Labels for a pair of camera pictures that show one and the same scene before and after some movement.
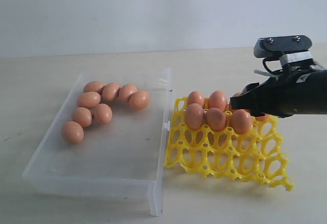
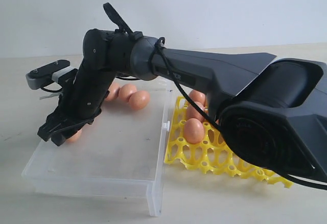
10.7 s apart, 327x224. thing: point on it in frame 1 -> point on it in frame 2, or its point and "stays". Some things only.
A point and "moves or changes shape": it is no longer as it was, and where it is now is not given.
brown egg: (125, 91) stays
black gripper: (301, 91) -> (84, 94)
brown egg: (82, 116) moves or changes shape
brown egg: (139, 100) stays
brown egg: (111, 91) stays
